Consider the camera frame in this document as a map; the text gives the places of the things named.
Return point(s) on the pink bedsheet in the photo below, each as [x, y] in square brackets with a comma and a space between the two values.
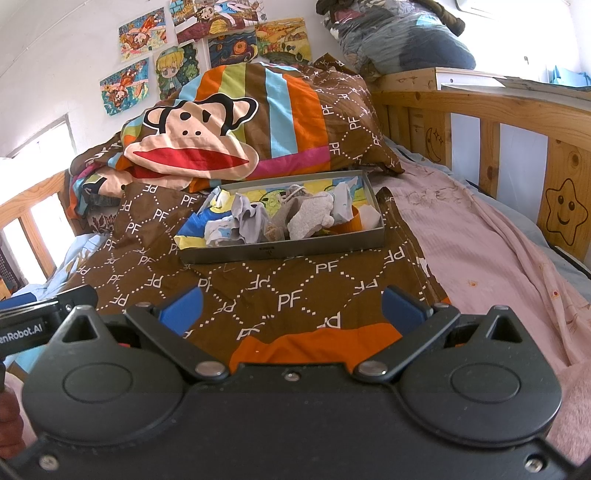
[461, 240]

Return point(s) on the grey blue mattress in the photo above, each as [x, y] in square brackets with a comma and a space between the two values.
[572, 272]

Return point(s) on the orange blue cartoon poster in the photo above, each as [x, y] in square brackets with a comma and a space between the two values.
[124, 87]

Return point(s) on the wooden bed end board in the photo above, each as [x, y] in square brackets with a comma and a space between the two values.
[37, 187]

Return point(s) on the white sock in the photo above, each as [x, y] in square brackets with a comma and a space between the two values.
[370, 215]

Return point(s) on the white air conditioner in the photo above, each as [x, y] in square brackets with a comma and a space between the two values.
[475, 5]

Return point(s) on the person's left hand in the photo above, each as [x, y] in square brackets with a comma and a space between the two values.
[9, 424]

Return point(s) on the monkey printed pillow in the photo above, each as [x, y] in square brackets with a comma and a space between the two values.
[99, 182]

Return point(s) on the grey shallow box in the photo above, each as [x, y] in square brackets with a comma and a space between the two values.
[286, 249]

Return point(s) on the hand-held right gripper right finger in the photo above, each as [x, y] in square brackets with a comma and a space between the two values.
[404, 310]

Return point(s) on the brown lattice printed blanket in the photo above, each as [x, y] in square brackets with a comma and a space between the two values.
[286, 286]

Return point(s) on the wooden bed guard rail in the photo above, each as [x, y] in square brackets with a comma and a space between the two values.
[508, 106]

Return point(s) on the anime girl jigsaw poster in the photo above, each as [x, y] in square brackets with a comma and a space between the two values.
[221, 18]

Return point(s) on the tiger poster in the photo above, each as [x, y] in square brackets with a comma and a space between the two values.
[182, 7]

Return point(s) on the plastic bag of clothes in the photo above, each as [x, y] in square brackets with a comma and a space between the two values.
[406, 46]

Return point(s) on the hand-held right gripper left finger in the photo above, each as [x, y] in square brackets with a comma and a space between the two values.
[180, 311]

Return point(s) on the light blue blanket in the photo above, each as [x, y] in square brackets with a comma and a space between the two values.
[76, 251]

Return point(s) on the orange fox girl poster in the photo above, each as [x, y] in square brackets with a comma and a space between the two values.
[143, 34]

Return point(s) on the white blue printed cloth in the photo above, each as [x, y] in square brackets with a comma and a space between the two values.
[219, 233]

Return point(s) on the monkey face striped quilt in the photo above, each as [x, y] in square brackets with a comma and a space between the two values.
[295, 115]

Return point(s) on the dark swirl poster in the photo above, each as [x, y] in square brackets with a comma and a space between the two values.
[233, 50]

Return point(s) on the orange fabric band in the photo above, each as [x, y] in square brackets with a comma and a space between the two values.
[351, 225]

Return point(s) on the yellow landscape poster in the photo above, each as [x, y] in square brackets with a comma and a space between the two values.
[284, 41]

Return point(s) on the blond character poster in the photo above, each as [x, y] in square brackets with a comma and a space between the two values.
[175, 71]

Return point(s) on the window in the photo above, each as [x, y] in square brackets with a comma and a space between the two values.
[37, 141]

